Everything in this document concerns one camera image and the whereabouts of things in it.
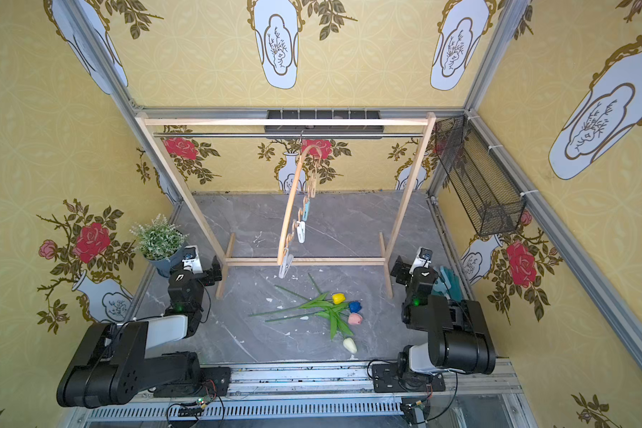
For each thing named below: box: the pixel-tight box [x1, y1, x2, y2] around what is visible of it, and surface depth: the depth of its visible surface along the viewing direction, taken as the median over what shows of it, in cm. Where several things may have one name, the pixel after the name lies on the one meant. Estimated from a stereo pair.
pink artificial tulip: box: [347, 312, 363, 326], surface depth 85 cm
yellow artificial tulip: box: [248, 291, 346, 318], surface depth 90 cm
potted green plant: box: [129, 213, 190, 278], surface depth 87 cm
